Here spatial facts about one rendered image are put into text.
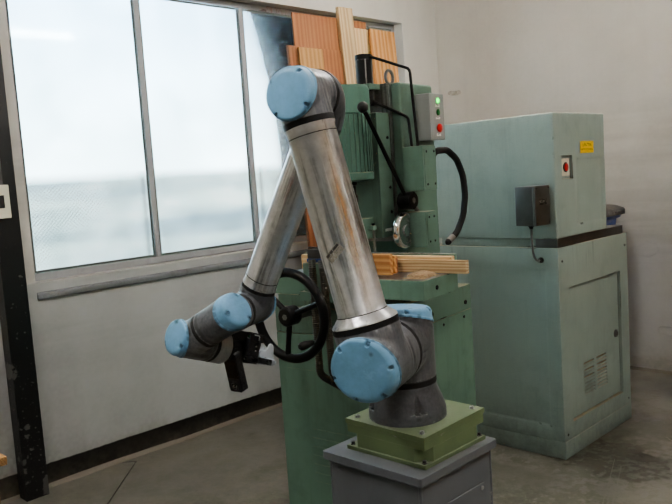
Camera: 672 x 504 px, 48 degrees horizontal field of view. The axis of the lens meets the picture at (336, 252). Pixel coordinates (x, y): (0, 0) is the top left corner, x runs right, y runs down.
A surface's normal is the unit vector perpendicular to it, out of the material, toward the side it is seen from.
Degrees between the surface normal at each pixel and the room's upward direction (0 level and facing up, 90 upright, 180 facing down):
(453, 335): 90
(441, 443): 90
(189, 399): 90
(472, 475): 90
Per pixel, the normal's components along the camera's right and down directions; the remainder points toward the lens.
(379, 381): -0.39, 0.22
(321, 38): 0.70, -0.02
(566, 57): -0.69, 0.11
